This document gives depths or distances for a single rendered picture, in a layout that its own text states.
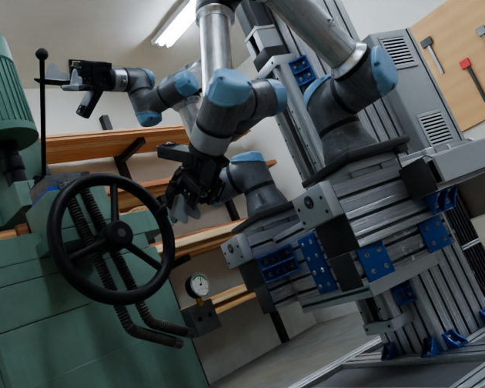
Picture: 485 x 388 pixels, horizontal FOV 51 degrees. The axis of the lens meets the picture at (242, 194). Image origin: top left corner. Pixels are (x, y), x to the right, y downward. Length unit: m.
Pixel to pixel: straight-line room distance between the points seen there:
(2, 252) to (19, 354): 0.21
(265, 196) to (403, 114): 0.53
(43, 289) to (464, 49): 3.52
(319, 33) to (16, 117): 0.79
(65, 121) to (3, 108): 3.02
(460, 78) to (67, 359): 3.52
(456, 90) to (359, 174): 2.88
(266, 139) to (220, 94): 4.30
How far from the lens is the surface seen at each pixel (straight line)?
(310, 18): 1.28
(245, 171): 1.79
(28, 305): 1.18
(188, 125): 1.93
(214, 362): 4.41
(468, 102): 4.13
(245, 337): 4.64
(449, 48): 4.19
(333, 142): 1.38
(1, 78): 1.50
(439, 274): 1.68
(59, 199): 1.07
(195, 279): 1.33
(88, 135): 3.84
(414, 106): 1.80
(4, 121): 1.43
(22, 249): 1.21
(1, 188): 1.54
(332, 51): 1.31
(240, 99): 0.92
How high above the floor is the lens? 0.62
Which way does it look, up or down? 9 degrees up
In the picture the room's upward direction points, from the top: 22 degrees counter-clockwise
